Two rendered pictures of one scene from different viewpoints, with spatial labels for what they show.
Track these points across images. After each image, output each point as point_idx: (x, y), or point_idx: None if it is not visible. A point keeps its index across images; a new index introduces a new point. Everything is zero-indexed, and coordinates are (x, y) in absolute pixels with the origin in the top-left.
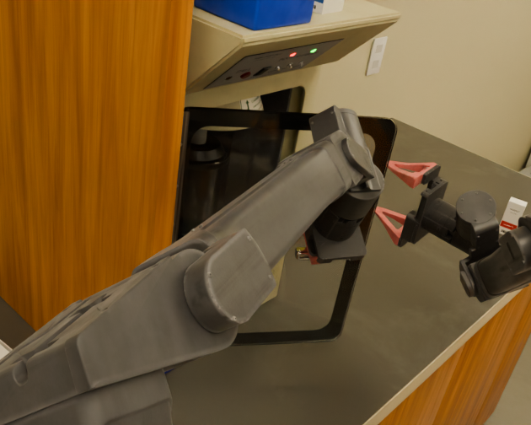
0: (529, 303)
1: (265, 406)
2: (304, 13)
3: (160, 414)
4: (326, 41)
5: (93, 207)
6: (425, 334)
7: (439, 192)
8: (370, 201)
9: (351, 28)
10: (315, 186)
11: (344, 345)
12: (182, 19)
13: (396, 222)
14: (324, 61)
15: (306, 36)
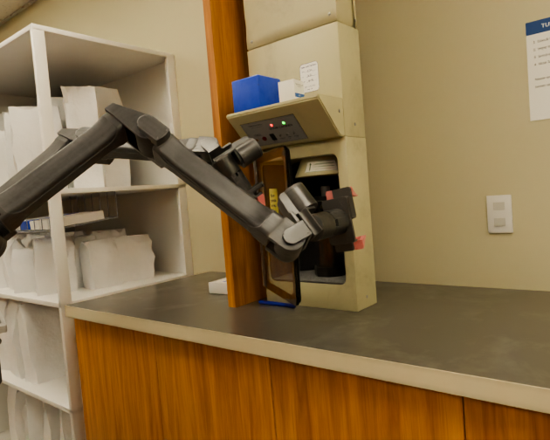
0: None
1: (253, 319)
2: (255, 103)
3: (61, 142)
4: (281, 116)
5: None
6: (358, 347)
7: (338, 203)
8: (214, 167)
9: (281, 106)
10: None
11: (319, 328)
12: (216, 113)
13: (549, 331)
14: (324, 134)
15: (256, 113)
